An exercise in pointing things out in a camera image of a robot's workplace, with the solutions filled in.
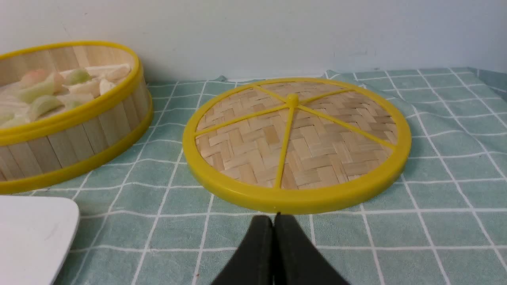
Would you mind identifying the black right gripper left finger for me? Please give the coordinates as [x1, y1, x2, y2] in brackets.
[212, 215, 273, 285]

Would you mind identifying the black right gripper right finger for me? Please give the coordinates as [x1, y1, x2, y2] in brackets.
[274, 213, 349, 285]

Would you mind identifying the white square plate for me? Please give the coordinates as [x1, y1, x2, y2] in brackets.
[0, 196, 80, 285]

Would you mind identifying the white steamed dumpling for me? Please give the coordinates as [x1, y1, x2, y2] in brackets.
[99, 65, 131, 95]

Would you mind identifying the pink steamed dumpling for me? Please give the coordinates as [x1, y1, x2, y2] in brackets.
[19, 69, 49, 89]

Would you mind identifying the woven bamboo steamer lid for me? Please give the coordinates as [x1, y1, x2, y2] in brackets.
[182, 78, 412, 214]

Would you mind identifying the green checkered tablecloth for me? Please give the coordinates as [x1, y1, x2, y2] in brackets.
[24, 67, 507, 285]

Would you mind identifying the bamboo steamer basket yellow rim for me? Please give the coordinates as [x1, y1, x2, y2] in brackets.
[0, 40, 153, 195]

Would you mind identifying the green dumpling at back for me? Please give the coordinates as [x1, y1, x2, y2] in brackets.
[65, 68, 93, 86]

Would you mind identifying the green dumpling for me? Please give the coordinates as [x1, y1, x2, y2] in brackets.
[14, 81, 55, 104]
[65, 68, 93, 86]
[27, 95, 64, 121]

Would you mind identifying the green dumpling front left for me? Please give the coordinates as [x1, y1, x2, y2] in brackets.
[27, 95, 64, 121]

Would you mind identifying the green dumpling centre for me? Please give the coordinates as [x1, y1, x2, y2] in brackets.
[14, 81, 55, 104]

